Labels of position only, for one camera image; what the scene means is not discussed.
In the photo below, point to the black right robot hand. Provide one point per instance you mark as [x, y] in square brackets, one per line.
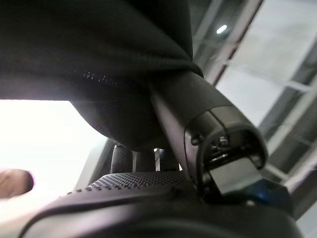
[198, 104]

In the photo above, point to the black garment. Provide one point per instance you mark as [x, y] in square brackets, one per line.
[86, 49]

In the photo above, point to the round recessed ceiling light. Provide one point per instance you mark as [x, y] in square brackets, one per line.
[222, 29]

